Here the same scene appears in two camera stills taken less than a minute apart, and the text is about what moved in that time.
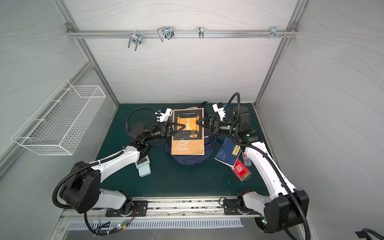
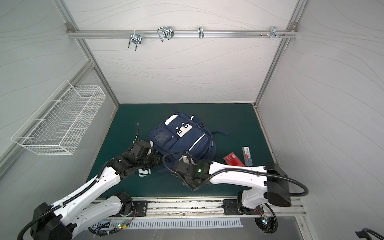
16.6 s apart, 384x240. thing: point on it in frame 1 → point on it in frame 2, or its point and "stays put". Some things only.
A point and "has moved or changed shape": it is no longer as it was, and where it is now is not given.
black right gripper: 214,125 → 182,166
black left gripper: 165,132 → 157,159
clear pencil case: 247,161 stays put
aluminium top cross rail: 180,34 stays put
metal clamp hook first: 136,38 stays put
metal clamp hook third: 201,33 stays put
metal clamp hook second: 166,32 stays put
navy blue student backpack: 210,143 has moved or changed shape
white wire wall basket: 58,125 stays put
